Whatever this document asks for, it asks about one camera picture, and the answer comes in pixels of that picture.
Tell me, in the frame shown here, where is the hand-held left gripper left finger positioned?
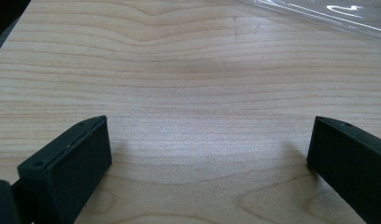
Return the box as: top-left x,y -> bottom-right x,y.
11,115 -> 113,224

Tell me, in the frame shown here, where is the clear plastic bag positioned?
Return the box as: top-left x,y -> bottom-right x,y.
236,0 -> 381,48

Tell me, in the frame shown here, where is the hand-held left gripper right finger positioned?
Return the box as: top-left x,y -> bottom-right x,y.
306,116 -> 381,224

